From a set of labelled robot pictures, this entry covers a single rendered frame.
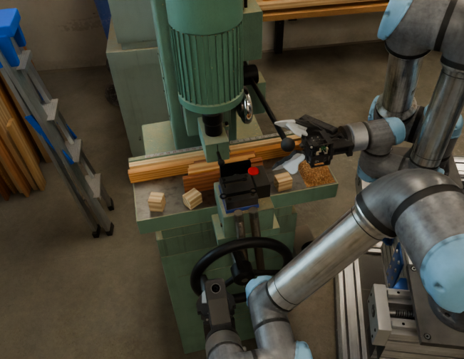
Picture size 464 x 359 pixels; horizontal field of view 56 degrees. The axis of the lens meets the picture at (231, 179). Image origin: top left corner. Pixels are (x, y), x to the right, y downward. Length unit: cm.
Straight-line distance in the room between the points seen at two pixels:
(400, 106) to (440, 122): 21
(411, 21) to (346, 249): 55
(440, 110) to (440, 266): 58
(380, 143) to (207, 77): 48
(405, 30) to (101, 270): 177
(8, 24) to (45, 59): 208
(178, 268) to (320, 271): 71
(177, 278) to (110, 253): 90
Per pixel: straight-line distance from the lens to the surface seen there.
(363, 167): 127
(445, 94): 115
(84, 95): 350
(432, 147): 120
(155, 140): 165
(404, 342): 129
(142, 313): 213
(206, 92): 109
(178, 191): 130
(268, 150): 136
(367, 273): 200
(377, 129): 119
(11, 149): 263
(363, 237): 78
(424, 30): 109
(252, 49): 136
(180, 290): 156
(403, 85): 127
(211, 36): 102
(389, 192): 72
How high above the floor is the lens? 183
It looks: 45 degrees down
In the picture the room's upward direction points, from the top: 2 degrees counter-clockwise
